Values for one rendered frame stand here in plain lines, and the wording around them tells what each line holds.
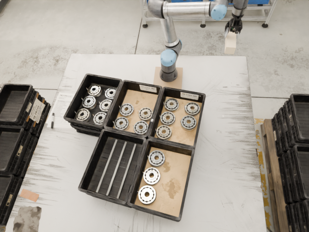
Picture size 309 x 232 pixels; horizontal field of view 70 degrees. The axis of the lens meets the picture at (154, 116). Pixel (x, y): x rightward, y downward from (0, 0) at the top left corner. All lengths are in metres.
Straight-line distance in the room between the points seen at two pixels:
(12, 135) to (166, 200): 1.67
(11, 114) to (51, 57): 1.30
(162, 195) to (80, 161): 0.65
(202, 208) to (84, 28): 3.04
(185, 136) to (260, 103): 1.42
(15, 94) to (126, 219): 1.70
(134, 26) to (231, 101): 2.14
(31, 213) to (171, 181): 0.93
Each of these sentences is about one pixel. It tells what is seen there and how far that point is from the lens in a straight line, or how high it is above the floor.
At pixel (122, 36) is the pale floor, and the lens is 3.39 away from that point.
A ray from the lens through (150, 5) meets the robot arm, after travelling 1.47.
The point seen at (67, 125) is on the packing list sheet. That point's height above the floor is 0.70.
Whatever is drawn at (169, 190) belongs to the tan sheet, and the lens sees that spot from 1.37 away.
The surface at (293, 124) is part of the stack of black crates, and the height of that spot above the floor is 0.53.
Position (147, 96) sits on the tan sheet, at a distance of 1.63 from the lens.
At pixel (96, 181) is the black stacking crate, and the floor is 0.83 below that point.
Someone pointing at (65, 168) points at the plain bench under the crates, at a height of 0.70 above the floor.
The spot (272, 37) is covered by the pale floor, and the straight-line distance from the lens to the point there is 3.43.
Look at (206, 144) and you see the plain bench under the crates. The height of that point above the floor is 0.70.
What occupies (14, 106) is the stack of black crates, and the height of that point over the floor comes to 0.49.
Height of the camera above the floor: 2.18
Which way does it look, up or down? 61 degrees down
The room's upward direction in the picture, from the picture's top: 11 degrees counter-clockwise
